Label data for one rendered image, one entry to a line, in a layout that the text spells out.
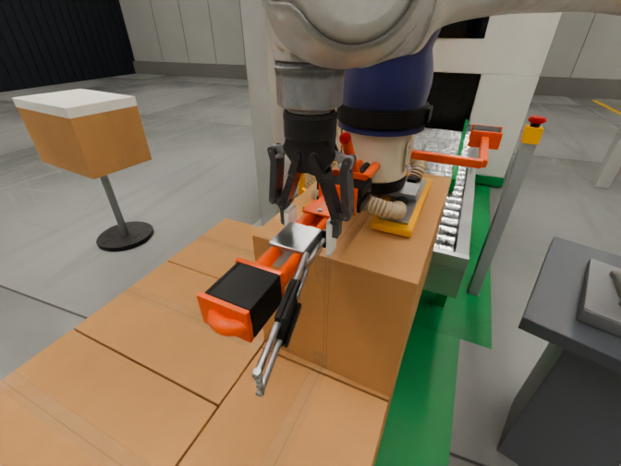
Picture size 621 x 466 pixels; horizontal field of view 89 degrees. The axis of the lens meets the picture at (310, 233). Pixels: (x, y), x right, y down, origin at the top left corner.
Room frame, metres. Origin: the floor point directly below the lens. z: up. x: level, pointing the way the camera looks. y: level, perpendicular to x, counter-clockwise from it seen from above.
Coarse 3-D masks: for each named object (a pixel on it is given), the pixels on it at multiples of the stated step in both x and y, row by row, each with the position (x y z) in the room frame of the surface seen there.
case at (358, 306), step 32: (352, 224) 0.70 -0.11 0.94; (416, 224) 0.70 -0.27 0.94; (256, 256) 0.65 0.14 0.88; (320, 256) 0.57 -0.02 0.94; (352, 256) 0.56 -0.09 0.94; (384, 256) 0.56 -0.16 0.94; (416, 256) 0.56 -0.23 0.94; (320, 288) 0.57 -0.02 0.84; (352, 288) 0.53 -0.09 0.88; (384, 288) 0.50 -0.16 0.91; (416, 288) 0.47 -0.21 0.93; (320, 320) 0.57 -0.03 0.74; (352, 320) 0.53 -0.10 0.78; (384, 320) 0.49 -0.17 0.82; (320, 352) 0.56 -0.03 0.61; (352, 352) 0.52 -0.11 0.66; (384, 352) 0.49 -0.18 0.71; (384, 384) 0.48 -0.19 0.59
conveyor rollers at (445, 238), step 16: (416, 144) 2.69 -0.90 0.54; (432, 144) 2.65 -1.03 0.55; (448, 144) 2.67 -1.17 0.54; (464, 144) 2.69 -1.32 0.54; (448, 176) 1.99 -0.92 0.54; (464, 176) 2.02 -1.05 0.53; (448, 192) 1.73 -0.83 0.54; (448, 208) 1.55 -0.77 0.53; (448, 224) 1.38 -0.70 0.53; (448, 240) 1.22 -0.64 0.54
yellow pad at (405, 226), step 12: (408, 180) 0.85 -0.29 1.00; (420, 180) 0.90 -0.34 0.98; (420, 192) 0.82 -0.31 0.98; (408, 204) 0.75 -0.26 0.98; (420, 204) 0.76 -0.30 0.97; (408, 216) 0.69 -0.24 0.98; (372, 228) 0.67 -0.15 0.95; (384, 228) 0.65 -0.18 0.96; (396, 228) 0.64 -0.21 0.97; (408, 228) 0.64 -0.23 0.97
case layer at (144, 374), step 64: (192, 256) 1.09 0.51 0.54; (128, 320) 0.74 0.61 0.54; (192, 320) 0.74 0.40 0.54; (0, 384) 0.51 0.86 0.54; (64, 384) 0.51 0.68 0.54; (128, 384) 0.51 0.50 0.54; (192, 384) 0.51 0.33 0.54; (320, 384) 0.51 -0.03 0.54; (0, 448) 0.35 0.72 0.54; (64, 448) 0.35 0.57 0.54; (128, 448) 0.35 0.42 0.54; (192, 448) 0.35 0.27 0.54; (256, 448) 0.35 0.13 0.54; (320, 448) 0.35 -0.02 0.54
